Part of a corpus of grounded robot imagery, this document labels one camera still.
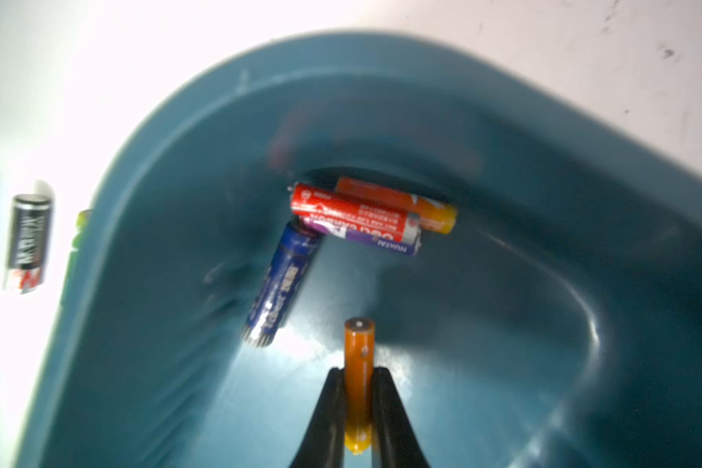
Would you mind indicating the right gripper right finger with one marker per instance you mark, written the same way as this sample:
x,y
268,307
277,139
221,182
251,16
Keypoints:
x,y
393,441

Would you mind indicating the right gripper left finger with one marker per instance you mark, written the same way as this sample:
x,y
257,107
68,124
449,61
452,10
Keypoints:
x,y
323,442

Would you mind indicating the orange yellow AAA battery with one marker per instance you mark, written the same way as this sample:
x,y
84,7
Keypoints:
x,y
359,341

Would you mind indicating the purple AAA battery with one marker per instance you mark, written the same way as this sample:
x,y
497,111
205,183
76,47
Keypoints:
x,y
359,237

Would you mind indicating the teal plastic storage box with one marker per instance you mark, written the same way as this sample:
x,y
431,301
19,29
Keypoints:
x,y
558,325

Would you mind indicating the green AAA battery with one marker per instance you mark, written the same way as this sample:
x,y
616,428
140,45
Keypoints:
x,y
80,226

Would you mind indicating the dark AAA battery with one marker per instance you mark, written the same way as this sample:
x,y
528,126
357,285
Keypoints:
x,y
28,241

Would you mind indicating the orange red box battery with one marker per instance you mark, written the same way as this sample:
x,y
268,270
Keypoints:
x,y
435,216

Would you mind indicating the dark blue battery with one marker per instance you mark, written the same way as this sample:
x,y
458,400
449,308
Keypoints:
x,y
291,261

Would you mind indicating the red carbon battery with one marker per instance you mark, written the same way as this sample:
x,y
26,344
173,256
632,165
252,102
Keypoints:
x,y
338,210

